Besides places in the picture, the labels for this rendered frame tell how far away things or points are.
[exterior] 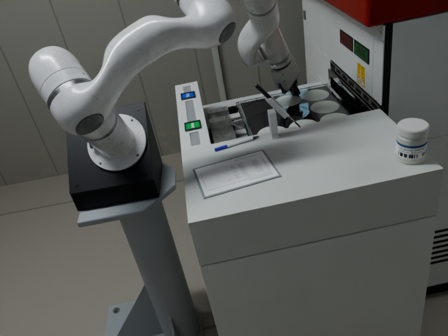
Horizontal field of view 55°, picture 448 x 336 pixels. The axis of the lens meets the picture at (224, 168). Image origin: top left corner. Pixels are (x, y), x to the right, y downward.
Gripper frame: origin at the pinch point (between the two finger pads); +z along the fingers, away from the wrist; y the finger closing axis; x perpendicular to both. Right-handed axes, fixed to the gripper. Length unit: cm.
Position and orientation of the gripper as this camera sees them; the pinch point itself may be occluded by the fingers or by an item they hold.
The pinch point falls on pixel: (294, 91)
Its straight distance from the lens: 167.8
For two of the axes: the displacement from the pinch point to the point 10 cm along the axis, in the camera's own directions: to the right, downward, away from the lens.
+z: 4.4, 5.4, 7.2
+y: -5.6, 7.9, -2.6
